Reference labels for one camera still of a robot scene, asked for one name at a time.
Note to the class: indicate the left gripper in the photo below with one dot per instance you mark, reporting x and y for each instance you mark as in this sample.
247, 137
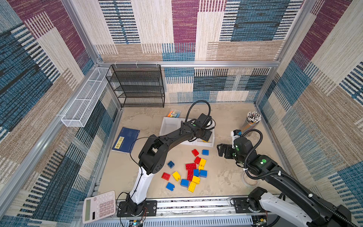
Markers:
208, 134

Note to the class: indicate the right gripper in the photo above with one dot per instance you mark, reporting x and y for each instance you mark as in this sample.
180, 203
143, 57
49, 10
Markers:
228, 148

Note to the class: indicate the long red lego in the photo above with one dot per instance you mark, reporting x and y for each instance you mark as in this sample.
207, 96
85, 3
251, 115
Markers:
191, 166

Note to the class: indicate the tall red lego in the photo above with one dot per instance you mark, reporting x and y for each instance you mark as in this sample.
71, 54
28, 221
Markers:
190, 174

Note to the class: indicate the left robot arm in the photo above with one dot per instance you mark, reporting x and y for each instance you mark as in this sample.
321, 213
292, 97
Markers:
153, 156

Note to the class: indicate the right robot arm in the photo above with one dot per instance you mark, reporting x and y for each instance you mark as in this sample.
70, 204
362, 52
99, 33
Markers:
308, 209

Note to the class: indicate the highlighter marker pack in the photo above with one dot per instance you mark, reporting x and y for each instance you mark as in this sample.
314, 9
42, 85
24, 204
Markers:
174, 113

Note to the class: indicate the white three-compartment bin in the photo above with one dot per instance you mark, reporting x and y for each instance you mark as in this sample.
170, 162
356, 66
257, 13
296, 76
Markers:
171, 124

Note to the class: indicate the pencil cup with pencils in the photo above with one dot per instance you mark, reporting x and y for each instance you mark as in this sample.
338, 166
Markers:
252, 119

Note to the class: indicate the long yellow lego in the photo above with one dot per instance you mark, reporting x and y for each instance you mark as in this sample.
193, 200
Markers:
192, 187

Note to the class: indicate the black mesh shelf rack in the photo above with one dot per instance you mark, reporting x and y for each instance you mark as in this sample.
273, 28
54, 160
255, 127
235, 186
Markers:
137, 85

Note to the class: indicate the blue book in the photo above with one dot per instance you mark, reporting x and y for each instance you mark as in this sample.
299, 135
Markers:
125, 140

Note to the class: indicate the white pink calculator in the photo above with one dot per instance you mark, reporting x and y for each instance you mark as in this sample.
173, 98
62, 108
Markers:
98, 207

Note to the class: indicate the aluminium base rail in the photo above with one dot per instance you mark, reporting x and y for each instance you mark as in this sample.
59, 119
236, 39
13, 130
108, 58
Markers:
204, 212

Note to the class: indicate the white wire wall basket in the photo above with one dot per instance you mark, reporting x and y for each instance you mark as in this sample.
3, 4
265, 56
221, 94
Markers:
83, 105

